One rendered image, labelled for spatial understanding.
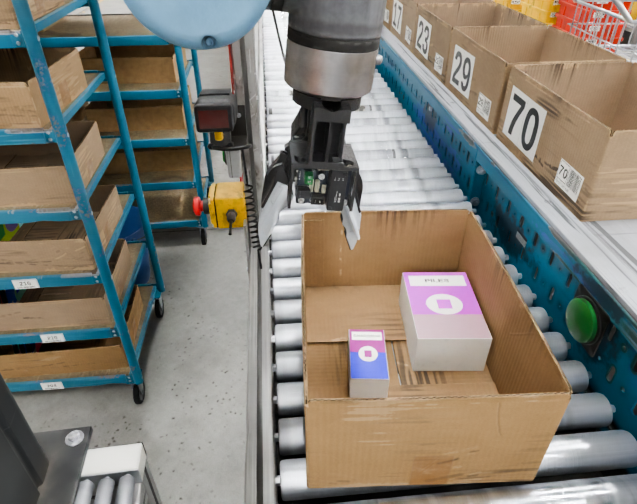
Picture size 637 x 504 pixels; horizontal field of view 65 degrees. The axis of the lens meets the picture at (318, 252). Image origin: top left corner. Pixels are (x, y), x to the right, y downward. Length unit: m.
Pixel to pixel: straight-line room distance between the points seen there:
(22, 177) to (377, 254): 0.87
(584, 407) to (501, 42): 1.15
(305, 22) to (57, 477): 0.61
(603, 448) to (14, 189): 1.29
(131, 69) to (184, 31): 1.93
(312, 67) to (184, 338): 1.58
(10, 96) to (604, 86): 1.32
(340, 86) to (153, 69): 1.78
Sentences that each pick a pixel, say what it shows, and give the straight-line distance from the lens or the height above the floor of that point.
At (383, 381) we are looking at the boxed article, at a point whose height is 0.80.
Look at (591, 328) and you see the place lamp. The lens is 0.86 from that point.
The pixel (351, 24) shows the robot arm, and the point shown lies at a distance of 0.48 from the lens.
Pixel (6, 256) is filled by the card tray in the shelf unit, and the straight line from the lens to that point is 1.52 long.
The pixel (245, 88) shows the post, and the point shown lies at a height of 1.08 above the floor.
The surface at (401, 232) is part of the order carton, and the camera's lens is 0.88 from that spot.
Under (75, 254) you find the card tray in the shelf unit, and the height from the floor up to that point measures 0.59.
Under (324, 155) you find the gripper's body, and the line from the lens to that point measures 0.51.
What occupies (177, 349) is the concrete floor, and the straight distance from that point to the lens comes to 1.93.
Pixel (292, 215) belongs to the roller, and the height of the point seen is 0.75.
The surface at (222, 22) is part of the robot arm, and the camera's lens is 0.32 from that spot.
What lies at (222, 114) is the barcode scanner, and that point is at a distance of 0.83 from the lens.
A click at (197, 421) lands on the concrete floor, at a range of 1.71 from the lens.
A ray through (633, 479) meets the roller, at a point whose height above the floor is 0.75.
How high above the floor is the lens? 1.35
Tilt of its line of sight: 35 degrees down
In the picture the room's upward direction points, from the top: straight up
